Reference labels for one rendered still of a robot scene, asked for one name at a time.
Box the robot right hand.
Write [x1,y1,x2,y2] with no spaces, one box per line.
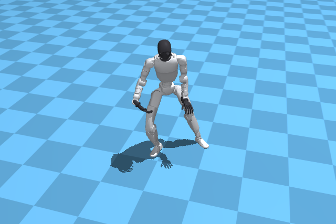
[133,100,153,113]

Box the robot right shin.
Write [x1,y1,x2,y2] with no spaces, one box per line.
[145,128,160,147]

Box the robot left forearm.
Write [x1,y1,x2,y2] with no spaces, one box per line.
[181,76,188,99]

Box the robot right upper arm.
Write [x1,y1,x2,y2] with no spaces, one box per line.
[139,57,155,87]

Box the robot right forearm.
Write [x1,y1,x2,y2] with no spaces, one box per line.
[132,78,143,105]

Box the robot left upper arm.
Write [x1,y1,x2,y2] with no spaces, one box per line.
[176,55,187,83]

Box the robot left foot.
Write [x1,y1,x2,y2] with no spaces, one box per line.
[195,137,209,148]

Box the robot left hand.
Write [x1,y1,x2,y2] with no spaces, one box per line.
[181,97,193,115]

